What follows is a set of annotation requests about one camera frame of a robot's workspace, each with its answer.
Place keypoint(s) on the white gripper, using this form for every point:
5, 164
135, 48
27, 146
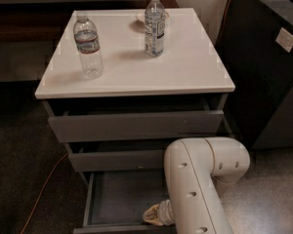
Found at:
163, 211

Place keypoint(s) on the grey bottom drawer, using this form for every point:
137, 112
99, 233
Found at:
116, 202

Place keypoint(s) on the grey drawer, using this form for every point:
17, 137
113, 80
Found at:
122, 155
126, 118
116, 202

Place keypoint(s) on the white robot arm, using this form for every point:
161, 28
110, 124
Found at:
198, 171

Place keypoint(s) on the grey middle drawer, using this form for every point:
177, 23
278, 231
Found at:
122, 155

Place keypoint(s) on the white-top grey drawer cabinet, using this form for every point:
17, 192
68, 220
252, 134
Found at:
189, 65

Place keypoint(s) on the grey top drawer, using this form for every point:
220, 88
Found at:
126, 118

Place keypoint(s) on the clear bottle red-blue label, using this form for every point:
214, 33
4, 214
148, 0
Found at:
87, 42

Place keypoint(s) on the clear bottle white cap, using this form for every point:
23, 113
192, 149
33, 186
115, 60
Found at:
154, 28

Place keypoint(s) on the dark counter cabinet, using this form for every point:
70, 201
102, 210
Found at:
261, 105

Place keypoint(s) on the dark wooden bench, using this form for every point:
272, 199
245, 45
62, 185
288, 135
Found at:
46, 21

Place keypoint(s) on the white wall outlet plate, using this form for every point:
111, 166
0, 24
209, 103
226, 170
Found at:
285, 39

